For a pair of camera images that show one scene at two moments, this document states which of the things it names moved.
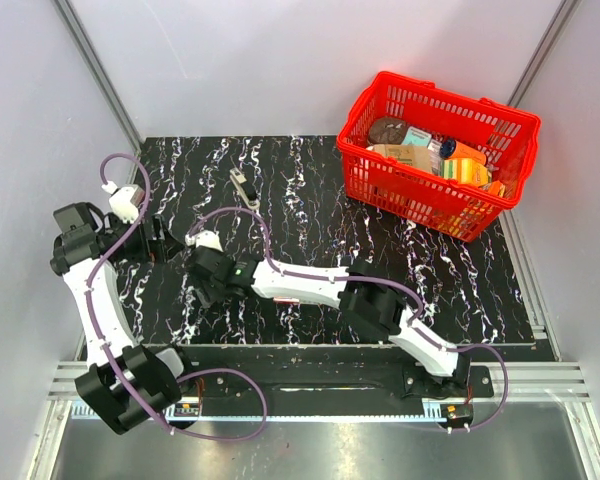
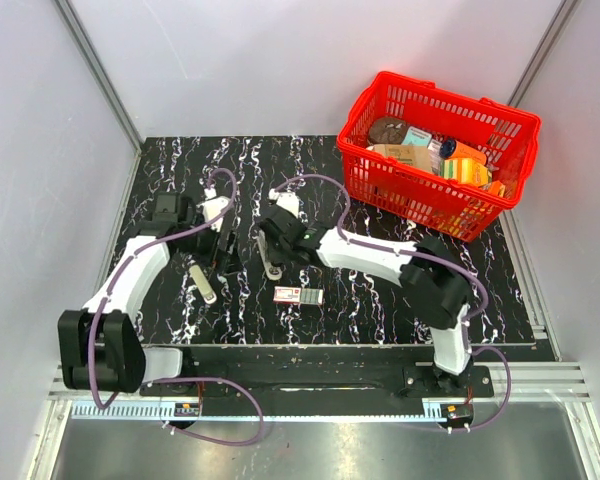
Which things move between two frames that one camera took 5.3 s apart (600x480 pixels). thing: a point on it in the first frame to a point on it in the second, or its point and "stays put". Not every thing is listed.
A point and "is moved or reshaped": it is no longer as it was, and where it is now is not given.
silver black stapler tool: x=239 y=179 is moved or reshaped
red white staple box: x=285 y=300 stays put
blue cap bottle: x=447 y=148 stays put
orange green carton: x=465 y=171 stays put
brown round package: x=386 y=130 stays put
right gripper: x=207 y=295 to x=274 y=256
